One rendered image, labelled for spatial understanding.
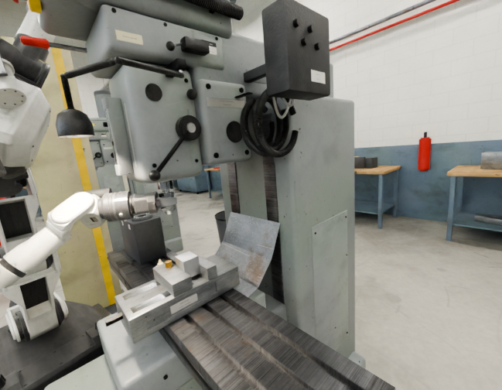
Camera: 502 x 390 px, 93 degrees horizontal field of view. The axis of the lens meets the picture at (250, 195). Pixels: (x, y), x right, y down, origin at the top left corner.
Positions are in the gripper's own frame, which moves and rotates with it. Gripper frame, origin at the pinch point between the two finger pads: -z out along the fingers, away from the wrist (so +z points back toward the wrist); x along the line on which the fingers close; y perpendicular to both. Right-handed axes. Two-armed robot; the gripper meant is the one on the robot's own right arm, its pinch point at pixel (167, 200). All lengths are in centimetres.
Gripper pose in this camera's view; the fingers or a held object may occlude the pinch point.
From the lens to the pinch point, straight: 83.3
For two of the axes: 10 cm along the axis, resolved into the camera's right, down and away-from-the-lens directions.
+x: -3.0, -1.6, 9.4
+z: -9.5, 1.3, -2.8
